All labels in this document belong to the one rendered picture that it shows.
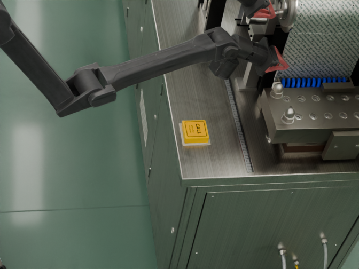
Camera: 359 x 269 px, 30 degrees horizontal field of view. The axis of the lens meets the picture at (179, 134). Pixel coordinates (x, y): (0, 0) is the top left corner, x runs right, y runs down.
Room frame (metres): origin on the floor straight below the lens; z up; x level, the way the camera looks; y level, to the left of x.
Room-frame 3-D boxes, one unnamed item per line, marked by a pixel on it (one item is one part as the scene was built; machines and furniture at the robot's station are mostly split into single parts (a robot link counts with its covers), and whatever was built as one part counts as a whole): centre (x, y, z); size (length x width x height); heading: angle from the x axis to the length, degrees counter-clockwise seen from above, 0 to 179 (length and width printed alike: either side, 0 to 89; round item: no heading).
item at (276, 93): (1.38, -0.25, 1.05); 0.04 x 0.04 x 0.04
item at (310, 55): (1.48, -0.36, 1.11); 0.23 x 0.01 x 0.18; 106
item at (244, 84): (1.53, -0.17, 1.05); 0.06 x 0.05 x 0.31; 106
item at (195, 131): (1.29, -0.04, 0.91); 0.07 x 0.07 x 0.02; 16
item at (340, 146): (1.30, -0.47, 0.97); 0.10 x 0.03 x 0.11; 106
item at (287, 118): (1.29, -0.29, 1.05); 0.04 x 0.04 x 0.04
